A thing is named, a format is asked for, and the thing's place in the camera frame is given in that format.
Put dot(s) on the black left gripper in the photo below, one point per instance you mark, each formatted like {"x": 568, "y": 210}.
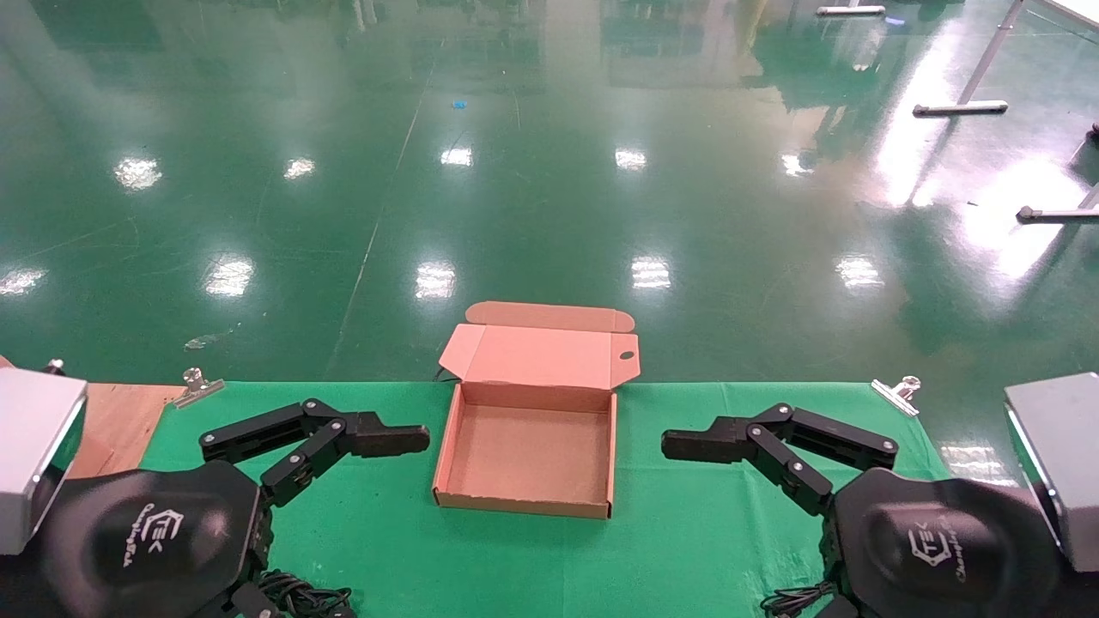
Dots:
{"x": 154, "y": 541}

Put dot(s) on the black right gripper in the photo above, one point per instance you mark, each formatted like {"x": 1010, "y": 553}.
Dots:
{"x": 936, "y": 549}

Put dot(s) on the small open cardboard box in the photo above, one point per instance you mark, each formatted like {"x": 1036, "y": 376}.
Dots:
{"x": 532, "y": 455}

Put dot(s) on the metal binder clip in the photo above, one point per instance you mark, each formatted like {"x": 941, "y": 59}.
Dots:
{"x": 196, "y": 388}
{"x": 897, "y": 395}

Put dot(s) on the clear plastic floor scrap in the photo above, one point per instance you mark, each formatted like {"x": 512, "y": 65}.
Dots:
{"x": 199, "y": 342}

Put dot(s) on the green table cloth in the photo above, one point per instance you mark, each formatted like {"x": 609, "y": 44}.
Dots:
{"x": 515, "y": 566}

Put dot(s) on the white table foot bar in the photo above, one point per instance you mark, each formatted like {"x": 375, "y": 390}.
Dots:
{"x": 1056, "y": 214}
{"x": 850, "y": 10}

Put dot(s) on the white table leg with foot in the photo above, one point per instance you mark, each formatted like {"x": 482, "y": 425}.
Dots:
{"x": 960, "y": 108}

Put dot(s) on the white table edge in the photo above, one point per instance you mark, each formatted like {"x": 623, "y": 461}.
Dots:
{"x": 1073, "y": 10}

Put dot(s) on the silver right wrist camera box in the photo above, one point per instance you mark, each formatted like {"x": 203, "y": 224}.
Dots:
{"x": 1060, "y": 463}

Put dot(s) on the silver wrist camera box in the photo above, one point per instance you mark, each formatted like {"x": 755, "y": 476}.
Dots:
{"x": 1060, "y": 463}
{"x": 34, "y": 455}

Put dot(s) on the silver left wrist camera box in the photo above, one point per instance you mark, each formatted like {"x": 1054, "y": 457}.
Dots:
{"x": 34, "y": 455}

